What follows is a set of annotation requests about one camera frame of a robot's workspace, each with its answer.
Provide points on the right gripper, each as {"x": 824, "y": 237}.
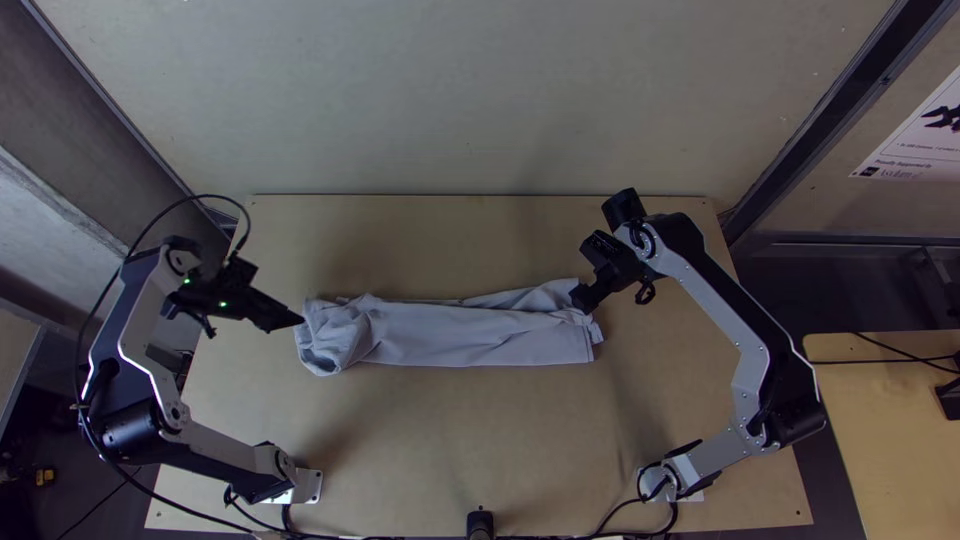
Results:
{"x": 616, "y": 271}

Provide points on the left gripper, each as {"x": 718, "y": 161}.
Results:
{"x": 251, "y": 306}

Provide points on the light grey t-shirt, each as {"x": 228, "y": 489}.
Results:
{"x": 450, "y": 330}

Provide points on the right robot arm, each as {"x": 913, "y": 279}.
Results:
{"x": 739, "y": 322}

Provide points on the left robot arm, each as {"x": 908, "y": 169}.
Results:
{"x": 142, "y": 337}

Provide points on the pale wooden side table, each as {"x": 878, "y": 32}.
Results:
{"x": 885, "y": 450}

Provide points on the white poster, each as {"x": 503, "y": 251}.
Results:
{"x": 919, "y": 139}

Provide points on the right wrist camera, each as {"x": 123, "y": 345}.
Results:
{"x": 596, "y": 246}

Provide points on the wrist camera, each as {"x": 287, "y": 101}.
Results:
{"x": 596, "y": 246}
{"x": 238, "y": 271}

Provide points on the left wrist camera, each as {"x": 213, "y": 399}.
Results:
{"x": 238, "y": 271}

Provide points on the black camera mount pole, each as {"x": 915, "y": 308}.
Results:
{"x": 480, "y": 525}

